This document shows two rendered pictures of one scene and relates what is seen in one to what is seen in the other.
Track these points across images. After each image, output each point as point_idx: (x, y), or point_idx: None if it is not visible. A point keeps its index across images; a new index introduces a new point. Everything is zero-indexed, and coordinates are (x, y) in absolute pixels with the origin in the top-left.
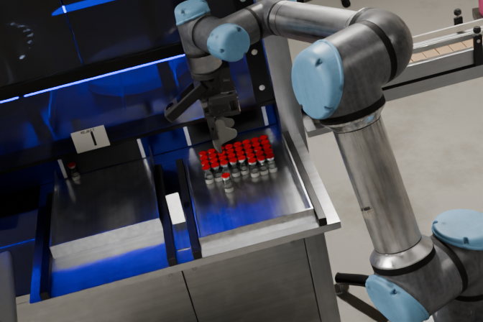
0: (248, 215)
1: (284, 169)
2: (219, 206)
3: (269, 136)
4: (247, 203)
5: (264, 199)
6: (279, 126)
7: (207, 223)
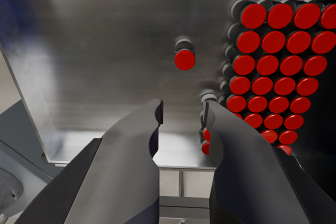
0: (89, 67)
1: (197, 140)
2: (135, 18)
3: (317, 140)
4: (128, 72)
5: (129, 100)
6: (327, 161)
7: None
